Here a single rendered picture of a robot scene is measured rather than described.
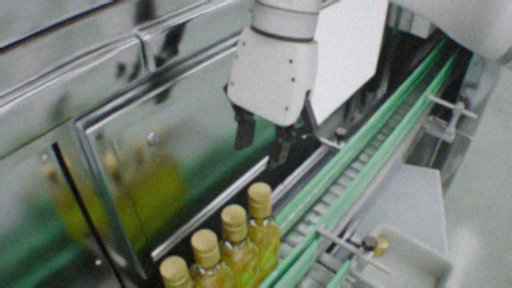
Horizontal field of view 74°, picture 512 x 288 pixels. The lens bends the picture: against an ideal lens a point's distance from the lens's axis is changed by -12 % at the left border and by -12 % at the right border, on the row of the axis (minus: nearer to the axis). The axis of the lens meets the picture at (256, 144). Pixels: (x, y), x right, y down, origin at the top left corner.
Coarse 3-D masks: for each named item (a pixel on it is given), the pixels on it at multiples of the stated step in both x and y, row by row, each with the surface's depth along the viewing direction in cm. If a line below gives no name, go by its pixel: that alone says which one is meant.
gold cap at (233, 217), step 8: (232, 208) 54; (240, 208) 54; (224, 216) 53; (232, 216) 53; (240, 216) 53; (224, 224) 53; (232, 224) 52; (240, 224) 53; (224, 232) 55; (232, 232) 53; (240, 232) 54; (232, 240) 55; (240, 240) 55
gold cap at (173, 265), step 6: (168, 258) 48; (174, 258) 48; (180, 258) 48; (162, 264) 47; (168, 264) 47; (174, 264) 47; (180, 264) 47; (162, 270) 46; (168, 270) 46; (174, 270) 46; (180, 270) 46; (186, 270) 47; (168, 276) 46; (174, 276) 46; (180, 276) 46; (186, 276) 47; (168, 282) 46; (174, 282) 46; (180, 282) 47; (186, 282) 48
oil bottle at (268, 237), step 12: (252, 228) 60; (264, 228) 60; (276, 228) 61; (252, 240) 60; (264, 240) 60; (276, 240) 63; (264, 252) 62; (276, 252) 66; (264, 264) 64; (276, 264) 69; (264, 276) 67
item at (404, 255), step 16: (384, 224) 91; (400, 240) 89; (416, 240) 87; (384, 256) 92; (400, 256) 91; (416, 256) 88; (432, 256) 84; (368, 272) 88; (400, 272) 88; (416, 272) 88; (432, 272) 86; (448, 272) 82
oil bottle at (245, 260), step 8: (224, 240) 58; (248, 240) 58; (224, 248) 57; (240, 248) 57; (248, 248) 57; (256, 248) 59; (224, 256) 57; (232, 256) 56; (240, 256) 56; (248, 256) 57; (256, 256) 60; (232, 264) 56; (240, 264) 56; (248, 264) 58; (256, 264) 61; (240, 272) 57; (248, 272) 60; (256, 272) 63; (240, 280) 59; (248, 280) 62; (256, 280) 65
